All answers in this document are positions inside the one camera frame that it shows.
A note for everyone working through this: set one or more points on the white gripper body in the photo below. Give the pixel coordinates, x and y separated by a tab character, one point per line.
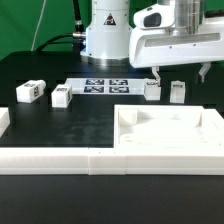
157	47

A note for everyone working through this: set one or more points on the fiducial marker sheet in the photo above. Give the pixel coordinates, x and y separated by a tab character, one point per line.
107	86

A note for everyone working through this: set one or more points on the white square tabletop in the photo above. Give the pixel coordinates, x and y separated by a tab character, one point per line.
161	127

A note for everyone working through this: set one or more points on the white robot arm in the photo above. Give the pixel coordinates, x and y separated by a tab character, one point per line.
170	32

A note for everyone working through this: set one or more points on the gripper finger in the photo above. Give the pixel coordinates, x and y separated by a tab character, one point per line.
205	67
156	76

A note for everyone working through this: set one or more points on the white U-shaped fence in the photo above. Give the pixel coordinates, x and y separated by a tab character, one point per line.
110	161

